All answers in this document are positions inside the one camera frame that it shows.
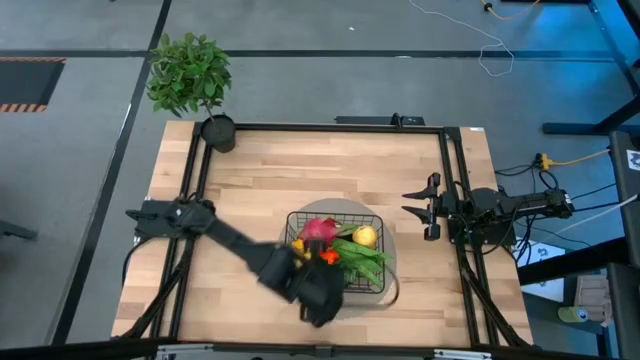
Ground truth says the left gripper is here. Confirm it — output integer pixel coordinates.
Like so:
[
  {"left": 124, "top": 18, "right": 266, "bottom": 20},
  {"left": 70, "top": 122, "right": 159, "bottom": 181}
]
[{"left": 287, "top": 238, "right": 347, "bottom": 330}]

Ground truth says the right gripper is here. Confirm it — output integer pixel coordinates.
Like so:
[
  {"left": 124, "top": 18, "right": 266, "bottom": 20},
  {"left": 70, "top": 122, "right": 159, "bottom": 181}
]
[{"left": 401, "top": 171, "right": 457, "bottom": 243}]

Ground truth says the pink dragon fruit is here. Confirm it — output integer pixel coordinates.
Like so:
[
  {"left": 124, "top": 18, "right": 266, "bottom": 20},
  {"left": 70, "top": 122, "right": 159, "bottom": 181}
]
[{"left": 298, "top": 216, "right": 359, "bottom": 247}]

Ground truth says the yellow bell pepper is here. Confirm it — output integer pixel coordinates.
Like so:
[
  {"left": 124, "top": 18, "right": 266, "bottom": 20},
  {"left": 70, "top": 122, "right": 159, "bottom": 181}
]
[{"left": 291, "top": 238, "right": 314, "bottom": 261}]

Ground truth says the black wire basket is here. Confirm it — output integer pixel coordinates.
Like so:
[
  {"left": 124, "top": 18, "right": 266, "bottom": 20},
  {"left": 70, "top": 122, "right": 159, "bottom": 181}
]
[{"left": 284, "top": 210, "right": 387, "bottom": 295}]

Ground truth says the round grey woven placemat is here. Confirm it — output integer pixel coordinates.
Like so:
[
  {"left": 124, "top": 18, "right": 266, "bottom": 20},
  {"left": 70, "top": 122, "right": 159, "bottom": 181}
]
[{"left": 277, "top": 198, "right": 400, "bottom": 321}]

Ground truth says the black bar at table edge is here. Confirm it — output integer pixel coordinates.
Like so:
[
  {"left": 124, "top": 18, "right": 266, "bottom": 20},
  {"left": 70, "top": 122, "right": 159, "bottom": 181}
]
[{"left": 334, "top": 114, "right": 426, "bottom": 127}]

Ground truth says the white printed paper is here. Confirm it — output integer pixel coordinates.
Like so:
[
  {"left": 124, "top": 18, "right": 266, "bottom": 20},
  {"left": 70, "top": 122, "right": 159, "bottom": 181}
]
[{"left": 524, "top": 238, "right": 566, "bottom": 304}]

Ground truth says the black metal beam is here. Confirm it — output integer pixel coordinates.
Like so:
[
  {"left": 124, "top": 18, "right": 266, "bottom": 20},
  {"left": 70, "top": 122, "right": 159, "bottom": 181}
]
[{"left": 517, "top": 234, "right": 640, "bottom": 287}]

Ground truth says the green roll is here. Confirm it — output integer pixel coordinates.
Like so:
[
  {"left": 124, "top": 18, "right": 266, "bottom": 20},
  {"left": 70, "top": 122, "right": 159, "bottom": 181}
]
[{"left": 557, "top": 305, "right": 591, "bottom": 324}]

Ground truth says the beige cardboard piece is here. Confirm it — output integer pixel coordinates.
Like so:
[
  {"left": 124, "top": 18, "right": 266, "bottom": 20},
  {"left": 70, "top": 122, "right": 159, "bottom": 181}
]
[{"left": 573, "top": 273, "right": 614, "bottom": 326}]

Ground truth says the black equipment cart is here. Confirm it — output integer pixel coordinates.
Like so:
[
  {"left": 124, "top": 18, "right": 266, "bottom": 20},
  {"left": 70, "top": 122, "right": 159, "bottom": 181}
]
[{"left": 607, "top": 128, "right": 640, "bottom": 360}]

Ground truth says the green potted plant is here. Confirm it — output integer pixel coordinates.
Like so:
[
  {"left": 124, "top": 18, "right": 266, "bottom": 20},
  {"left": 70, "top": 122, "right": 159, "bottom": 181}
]
[{"left": 145, "top": 32, "right": 237, "bottom": 154}]

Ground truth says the grey stand foot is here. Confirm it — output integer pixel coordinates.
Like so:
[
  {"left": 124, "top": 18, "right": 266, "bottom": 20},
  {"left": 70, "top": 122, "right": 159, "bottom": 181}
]
[{"left": 0, "top": 218, "right": 39, "bottom": 242}]

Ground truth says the black hazard-striped floor mat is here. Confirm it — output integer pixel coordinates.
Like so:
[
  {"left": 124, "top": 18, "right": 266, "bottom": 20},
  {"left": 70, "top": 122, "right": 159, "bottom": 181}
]
[{"left": 0, "top": 56, "right": 67, "bottom": 114}]

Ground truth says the black aluminium table frame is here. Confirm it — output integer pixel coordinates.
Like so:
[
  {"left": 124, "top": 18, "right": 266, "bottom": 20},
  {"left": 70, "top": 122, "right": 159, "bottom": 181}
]
[{"left": 112, "top": 121, "right": 535, "bottom": 351}]

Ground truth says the yellow extension cable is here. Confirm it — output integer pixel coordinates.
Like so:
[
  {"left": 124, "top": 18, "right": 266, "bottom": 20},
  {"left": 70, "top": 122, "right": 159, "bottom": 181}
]
[{"left": 535, "top": 147, "right": 612, "bottom": 172}]

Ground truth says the white floor cable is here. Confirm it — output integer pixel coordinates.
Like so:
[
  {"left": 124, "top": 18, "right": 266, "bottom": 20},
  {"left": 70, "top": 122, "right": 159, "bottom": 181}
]
[{"left": 407, "top": 0, "right": 516, "bottom": 79}]

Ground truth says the black power cable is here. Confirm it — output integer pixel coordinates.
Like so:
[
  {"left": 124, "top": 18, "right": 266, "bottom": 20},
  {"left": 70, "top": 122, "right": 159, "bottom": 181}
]
[{"left": 121, "top": 238, "right": 151, "bottom": 289}]

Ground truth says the yellow cable with black plug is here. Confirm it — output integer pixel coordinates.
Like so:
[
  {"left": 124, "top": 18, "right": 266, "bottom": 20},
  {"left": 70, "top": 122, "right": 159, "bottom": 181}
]
[{"left": 481, "top": 0, "right": 541, "bottom": 22}]

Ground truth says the black metal table frame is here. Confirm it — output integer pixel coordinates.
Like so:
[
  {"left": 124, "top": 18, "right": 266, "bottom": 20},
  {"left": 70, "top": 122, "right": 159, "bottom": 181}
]
[{"left": 542, "top": 0, "right": 640, "bottom": 136}]

